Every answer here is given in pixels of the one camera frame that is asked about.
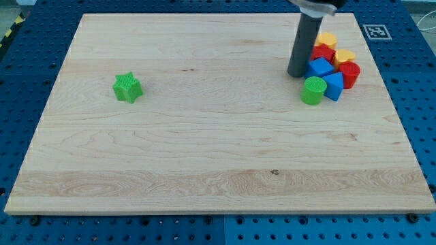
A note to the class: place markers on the yellow heart block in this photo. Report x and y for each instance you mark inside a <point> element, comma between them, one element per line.
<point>341,56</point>

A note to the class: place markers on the red cylinder block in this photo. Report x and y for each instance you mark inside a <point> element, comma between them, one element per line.
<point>350,71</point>

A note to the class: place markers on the wooden board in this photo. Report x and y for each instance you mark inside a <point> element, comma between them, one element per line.
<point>220,127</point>

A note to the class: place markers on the green star block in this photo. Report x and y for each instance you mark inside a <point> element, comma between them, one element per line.
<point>127,87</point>

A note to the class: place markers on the green cylinder block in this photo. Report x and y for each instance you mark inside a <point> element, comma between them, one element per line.
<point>313,90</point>

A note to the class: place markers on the blue cube block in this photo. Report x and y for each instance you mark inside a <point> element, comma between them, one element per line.
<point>319,68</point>

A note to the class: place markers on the blue triangular block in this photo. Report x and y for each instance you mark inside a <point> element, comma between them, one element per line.
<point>334,83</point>

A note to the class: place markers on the red block behind cube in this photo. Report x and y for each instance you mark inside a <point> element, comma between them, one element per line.
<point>323,51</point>

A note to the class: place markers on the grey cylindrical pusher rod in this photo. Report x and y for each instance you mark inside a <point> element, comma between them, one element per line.
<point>306,34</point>

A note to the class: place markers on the yellow block at back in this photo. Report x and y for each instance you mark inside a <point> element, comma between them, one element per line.
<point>328,39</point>

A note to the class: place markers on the silver robot tool flange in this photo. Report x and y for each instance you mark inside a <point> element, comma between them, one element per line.
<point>318,8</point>

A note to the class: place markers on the white fiducial marker tag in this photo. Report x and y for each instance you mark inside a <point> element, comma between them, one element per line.
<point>377,32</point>

